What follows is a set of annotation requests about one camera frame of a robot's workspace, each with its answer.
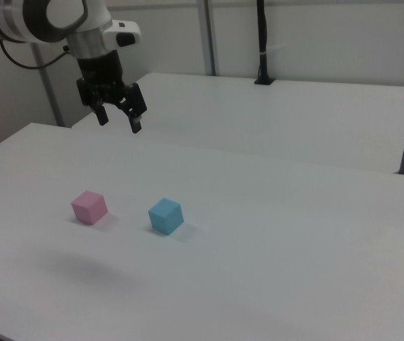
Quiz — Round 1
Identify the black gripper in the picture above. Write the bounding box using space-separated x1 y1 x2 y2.
76 49 148 135

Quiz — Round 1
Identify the blue cube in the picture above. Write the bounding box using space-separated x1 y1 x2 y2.
148 197 184 236

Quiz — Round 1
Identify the pink cube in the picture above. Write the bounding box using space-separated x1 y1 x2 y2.
70 190 109 226

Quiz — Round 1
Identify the white side table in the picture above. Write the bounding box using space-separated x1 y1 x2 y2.
71 72 404 175

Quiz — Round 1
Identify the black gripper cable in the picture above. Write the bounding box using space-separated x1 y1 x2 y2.
0 38 73 70

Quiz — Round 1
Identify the aluminium frame post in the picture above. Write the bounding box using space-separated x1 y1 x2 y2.
197 0 221 77

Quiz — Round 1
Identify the tall black camera pole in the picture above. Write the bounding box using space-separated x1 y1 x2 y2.
253 0 277 86

